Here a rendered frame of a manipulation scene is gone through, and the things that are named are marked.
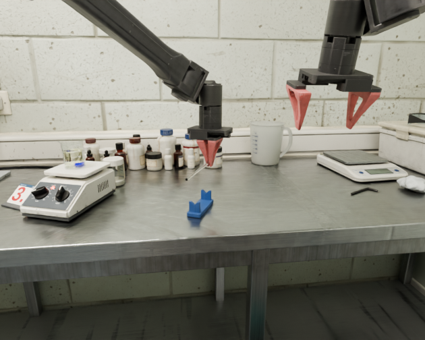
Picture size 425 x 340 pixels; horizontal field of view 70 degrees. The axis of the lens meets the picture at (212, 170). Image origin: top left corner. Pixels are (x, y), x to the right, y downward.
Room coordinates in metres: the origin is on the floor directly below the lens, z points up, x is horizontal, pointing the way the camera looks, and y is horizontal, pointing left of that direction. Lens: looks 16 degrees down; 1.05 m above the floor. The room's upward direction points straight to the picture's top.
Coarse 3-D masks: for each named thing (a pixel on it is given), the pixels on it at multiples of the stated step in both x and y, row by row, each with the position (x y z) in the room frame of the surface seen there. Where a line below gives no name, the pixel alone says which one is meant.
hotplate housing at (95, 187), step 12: (48, 180) 0.70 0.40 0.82; (60, 180) 0.70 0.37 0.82; (72, 180) 0.70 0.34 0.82; (84, 180) 0.70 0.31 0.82; (96, 180) 0.72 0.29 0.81; (108, 180) 0.77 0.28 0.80; (84, 192) 0.67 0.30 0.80; (96, 192) 0.71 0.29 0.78; (108, 192) 0.76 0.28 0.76; (72, 204) 0.63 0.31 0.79; (84, 204) 0.66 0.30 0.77; (36, 216) 0.63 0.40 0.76; (48, 216) 0.63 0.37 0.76; (60, 216) 0.61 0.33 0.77; (72, 216) 0.63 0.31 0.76
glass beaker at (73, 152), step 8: (64, 144) 0.73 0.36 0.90; (72, 144) 0.73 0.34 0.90; (80, 144) 0.74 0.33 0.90; (64, 152) 0.73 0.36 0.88; (72, 152) 0.73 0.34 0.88; (80, 152) 0.74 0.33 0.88; (64, 160) 0.73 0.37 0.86; (72, 160) 0.73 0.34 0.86; (80, 160) 0.74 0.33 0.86; (72, 168) 0.73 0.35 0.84; (80, 168) 0.74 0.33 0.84
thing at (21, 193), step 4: (20, 188) 0.75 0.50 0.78; (24, 188) 0.74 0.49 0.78; (28, 188) 0.74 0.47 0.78; (32, 188) 0.73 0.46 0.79; (16, 192) 0.74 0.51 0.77; (20, 192) 0.74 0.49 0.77; (24, 192) 0.73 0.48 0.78; (28, 192) 0.73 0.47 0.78; (12, 196) 0.73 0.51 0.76; (16, 196) 0.73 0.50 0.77; (20, 196) 0.72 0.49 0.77; (24, 196) 0.72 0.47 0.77; (12, 200) 0.72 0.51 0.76; (16, 200) 0.72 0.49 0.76; (20, 200) 0.71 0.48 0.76
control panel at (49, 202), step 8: (40, 184) 0.69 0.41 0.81; (48, 184) 0.69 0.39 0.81; (56, 184) 0.69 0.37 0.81; (64, 184) 0.68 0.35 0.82; (72, 184) 0.68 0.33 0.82; (56, 192) 0.66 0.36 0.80; (72, 192) 0.66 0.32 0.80; (32, 200) 0.65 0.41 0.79; (40, 200) 0.65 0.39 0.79; (48, 200) 0.64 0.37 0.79; (56, 200) 0.64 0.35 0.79; (64, 200) 0.64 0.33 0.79; (56, 208) 0.62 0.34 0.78; (64, 208) 0.62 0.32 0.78
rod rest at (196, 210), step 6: (204, 192) 0.72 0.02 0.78; (210, 192) 0.72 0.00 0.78; (204, 198) 0.72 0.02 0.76; (210, 198) 0.72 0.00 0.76; (192, 204) 0.65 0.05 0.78; (198, 204) 0.64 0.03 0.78; (204, 204) 0.69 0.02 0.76; (210, 204) 0.71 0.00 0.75; (192, 210) 0.65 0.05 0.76; (198, 210) 0.64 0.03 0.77; (204, 210) 0.66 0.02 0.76; (192, 216) 0.64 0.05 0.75; (198, 216) 0.63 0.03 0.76
